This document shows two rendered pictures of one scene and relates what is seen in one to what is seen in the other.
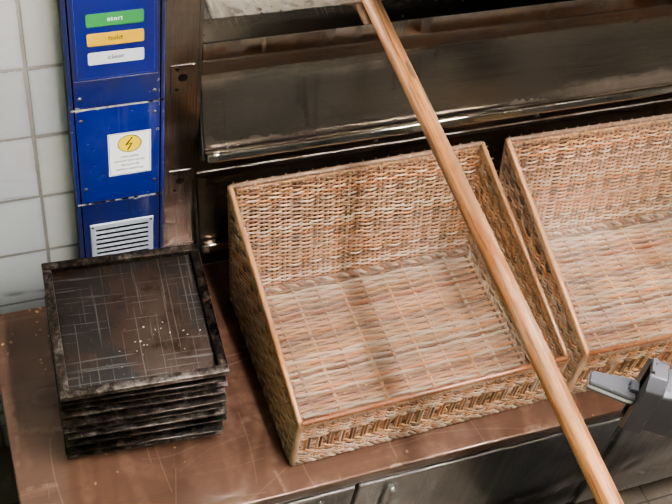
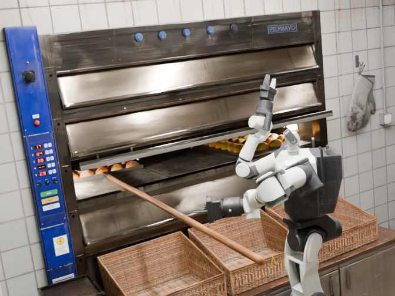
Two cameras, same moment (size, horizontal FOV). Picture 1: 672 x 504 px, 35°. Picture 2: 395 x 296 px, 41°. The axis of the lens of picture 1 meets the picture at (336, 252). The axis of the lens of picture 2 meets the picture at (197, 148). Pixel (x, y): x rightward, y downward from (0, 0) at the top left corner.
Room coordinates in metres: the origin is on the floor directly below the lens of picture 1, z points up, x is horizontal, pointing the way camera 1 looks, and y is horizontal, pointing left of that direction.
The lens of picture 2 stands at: (-1.47, -0.37, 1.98)
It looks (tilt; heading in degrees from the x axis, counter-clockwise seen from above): 11 degrees down; 359
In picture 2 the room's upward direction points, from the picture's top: 6 degrees counter-clockwise
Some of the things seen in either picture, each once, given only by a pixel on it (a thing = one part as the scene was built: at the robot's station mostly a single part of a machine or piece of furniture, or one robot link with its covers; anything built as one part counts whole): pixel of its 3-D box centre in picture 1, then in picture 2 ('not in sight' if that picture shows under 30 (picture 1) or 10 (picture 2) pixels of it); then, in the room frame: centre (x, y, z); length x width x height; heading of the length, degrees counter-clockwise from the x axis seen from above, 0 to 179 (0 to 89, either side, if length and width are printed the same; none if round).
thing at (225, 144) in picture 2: not in sight; (247, 140); (2.45, -0.81, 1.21); 0.61 x 0.48 x 0.06; 28
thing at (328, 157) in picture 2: not in sight; (307, 180); (0.99, -0.92, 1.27); 0.34 x 0.30 x 0.36; 174
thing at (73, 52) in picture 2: not in sight; (197, 39); (1.81, -0.49, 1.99); 1.80 x 0.08 x 0.21; 118
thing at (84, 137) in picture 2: not in sight; (207, 113); (1.79, -0.50, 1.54); 1.79 x 0.11 x 0.19; 118
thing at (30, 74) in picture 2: not in sight; (29, 71); (1.25, 0.40, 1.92); 0.06 x 0.04 x 0.11; 118
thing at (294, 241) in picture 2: not in sight; (314, 228); (1.03, -0.94, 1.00); 0.28 x 0.13 x 0.18; 118
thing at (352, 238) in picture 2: not in sight; (320, 222); (1.85, -1.17, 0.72); 0.56 x 0.49 x 0.28; 119
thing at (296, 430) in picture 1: (392, 294); (161, 277); (1.29, -0.12, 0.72); 0.56 x 0.49 x 0.28; 119
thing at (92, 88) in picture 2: not in sight; (203, 71); (1.79, -0.50, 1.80); 1.79 x 0.11 x 0.19; 118
